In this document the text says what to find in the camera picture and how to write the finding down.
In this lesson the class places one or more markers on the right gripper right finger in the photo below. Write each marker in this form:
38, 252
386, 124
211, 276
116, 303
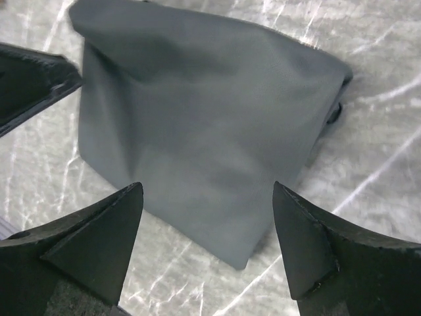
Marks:
335, 267

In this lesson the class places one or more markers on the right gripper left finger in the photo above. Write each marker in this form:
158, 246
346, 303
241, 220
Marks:
75, 265

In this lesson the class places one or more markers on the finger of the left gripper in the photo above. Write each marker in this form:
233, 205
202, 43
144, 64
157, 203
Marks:
32, 81

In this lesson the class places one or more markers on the dark grey t shirt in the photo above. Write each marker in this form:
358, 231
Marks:
206, 111

